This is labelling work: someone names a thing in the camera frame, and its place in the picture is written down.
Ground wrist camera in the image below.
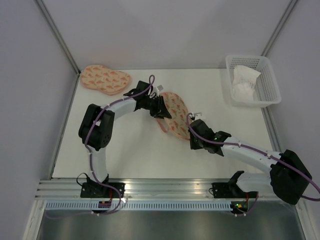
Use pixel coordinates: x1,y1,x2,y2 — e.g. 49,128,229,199
153,85,164,94
189,112,204,121

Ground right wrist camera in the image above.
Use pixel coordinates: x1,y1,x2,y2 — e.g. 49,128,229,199
189,112,204,121

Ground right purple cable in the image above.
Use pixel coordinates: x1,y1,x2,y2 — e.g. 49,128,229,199
187,113,320,202

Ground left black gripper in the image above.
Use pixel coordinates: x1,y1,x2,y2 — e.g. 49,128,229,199
142,95,172,121

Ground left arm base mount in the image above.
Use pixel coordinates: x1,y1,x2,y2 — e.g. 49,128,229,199
80,182,125,208

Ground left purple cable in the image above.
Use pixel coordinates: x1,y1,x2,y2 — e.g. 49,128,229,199
83,74,157,186

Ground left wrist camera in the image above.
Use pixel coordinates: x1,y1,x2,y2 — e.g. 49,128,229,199
153,85,164,94

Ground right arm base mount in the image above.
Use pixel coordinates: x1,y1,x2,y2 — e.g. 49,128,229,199
208,182,258,200

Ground white perforated plastic basket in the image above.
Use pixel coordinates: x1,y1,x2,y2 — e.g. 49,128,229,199
225,54,282,108

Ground white slotted cable duct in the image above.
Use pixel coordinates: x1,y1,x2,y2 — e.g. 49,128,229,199
45,200,233,212

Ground white bra in basket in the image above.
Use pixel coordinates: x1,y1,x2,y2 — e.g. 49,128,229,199
232,65,261,101

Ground aluminium frame post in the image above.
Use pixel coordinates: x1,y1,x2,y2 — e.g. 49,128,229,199
34,0,81,76
261,0,300,57

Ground left aluminium frame post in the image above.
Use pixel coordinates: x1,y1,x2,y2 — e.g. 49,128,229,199
34,0,81,76

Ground floral mesh laundry bag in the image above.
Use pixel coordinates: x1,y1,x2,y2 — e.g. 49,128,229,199
156,91,190,140

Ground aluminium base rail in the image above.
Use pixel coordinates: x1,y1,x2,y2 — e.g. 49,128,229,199
34,177,307,200

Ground purple cable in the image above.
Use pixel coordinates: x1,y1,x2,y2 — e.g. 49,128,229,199
83,74,157,186
187,113,320,202

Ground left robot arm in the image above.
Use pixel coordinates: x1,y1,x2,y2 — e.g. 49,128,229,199
78,81,172,198

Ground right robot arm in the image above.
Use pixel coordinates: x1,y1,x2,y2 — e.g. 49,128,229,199
187,119,314,205

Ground right aluminium frame post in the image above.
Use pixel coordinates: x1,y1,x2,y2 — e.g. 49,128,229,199
261,0,300,57

